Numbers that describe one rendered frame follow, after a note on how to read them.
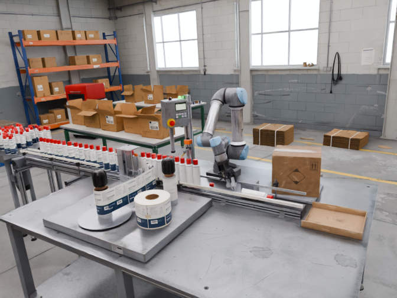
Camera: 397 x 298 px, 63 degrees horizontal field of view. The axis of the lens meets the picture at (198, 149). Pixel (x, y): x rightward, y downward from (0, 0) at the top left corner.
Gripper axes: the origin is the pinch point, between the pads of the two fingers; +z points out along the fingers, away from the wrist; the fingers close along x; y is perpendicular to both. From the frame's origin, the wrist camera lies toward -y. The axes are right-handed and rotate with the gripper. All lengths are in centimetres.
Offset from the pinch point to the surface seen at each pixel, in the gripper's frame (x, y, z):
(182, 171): -33.1, 3.2, -19.3
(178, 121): -28, -5, -53
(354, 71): 17, -536, -28
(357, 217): 65, -9, 33
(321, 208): 46, -12, 26
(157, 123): -150, -126, -61
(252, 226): 18.2, 25.0, 16.7
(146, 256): -12, 77, 2
